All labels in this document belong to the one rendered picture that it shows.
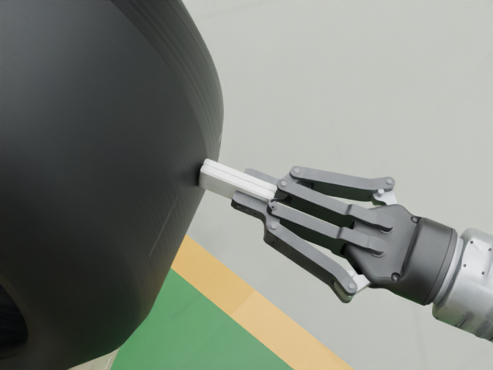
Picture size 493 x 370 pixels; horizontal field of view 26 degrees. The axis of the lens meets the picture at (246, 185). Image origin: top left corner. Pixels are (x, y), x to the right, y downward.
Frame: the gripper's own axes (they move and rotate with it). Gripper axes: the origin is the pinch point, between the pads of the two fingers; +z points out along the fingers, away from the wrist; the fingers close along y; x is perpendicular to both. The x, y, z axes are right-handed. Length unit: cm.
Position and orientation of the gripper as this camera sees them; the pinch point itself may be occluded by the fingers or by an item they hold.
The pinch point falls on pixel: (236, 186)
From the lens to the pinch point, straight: 97.6
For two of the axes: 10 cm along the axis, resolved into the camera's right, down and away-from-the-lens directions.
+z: -9.3, -3.7, 0.6
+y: -3.5, 8.0, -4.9
